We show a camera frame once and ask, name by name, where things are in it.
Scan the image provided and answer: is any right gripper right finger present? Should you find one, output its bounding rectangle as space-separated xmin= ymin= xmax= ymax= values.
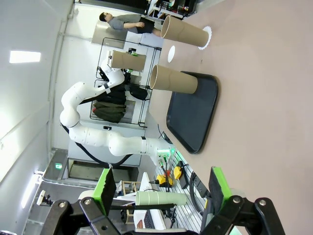
xmin=200 ymin=166 xmax=287 ymax=235

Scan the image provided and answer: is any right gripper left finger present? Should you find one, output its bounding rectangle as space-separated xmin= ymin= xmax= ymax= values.
xmin=40 ymin=167 xmax=120 ymax=235

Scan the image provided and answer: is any beige tall cup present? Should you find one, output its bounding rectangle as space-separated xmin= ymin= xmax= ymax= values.
xmin=149 ymin=64 xmax=199 ymax=94
xmin=160 ymin=15 xmax=211 ymax=47
xmin=109 ymin=50 xmax=147 ymax=73

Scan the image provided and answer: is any small white fridge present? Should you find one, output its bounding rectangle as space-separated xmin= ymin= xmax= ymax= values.
xmin=139 ymin=33 xmax=164 ymax=48

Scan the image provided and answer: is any black hanging backpack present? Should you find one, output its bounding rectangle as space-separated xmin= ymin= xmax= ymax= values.
xmin=129 ymin=85 xmax=150 ymax=101

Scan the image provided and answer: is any navy jacket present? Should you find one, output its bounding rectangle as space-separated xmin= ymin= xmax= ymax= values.
xmin=97 ymin=85 xmax=127 ymax=103

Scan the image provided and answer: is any person in grey shirt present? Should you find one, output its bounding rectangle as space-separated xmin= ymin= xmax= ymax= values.
xmin=99 ymin=12 xmax=164 ymax=38

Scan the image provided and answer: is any olive brown jacket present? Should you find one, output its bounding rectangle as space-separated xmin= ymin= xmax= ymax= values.
xmin=92 ymin=101 xmax=127 ymax=113

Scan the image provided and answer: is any yellow pendant on black base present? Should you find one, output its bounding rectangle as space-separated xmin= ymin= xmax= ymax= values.
xmin=173 ymin=160 xmax=189 ymax=189

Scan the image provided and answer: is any black keyboard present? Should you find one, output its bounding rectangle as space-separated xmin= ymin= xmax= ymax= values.
xmin=143 ymin=209 xmax=154 ymax=230

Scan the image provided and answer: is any olive green jacket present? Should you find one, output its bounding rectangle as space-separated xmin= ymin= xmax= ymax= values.
xmin=94 ymin=110 xmax=127 ymax=124

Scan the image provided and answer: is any pale green tall cup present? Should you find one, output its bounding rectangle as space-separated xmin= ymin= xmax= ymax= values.
xmin=135 ymin=190 xmax=188 ymax=207

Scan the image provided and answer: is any yellow emergency stop button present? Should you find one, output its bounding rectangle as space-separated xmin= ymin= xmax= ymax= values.
xmin=156 ymin=171 xmax=173 ymax=188

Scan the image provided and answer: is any white round sensor on clamp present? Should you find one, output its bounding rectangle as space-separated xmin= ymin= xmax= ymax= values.
xmin=38 ymin=189 xmax=52 ymax=207

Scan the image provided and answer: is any dark blue serving tray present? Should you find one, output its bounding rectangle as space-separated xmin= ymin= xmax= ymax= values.
xmin=166 ymin=70 xmax=219 ymax=155

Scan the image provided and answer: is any ceiling light panel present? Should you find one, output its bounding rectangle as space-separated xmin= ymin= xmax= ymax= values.
xmin=9 ymin=50 xmax=42 ymax=64

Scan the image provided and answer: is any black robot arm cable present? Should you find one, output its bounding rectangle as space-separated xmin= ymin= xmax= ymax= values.
xmin=61 ymin=93 xmax=137 ymax=168

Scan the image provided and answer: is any grey wall board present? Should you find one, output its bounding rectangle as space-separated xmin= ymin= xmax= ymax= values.
xmin=92 ymin=20 xmax=128 ymax=41

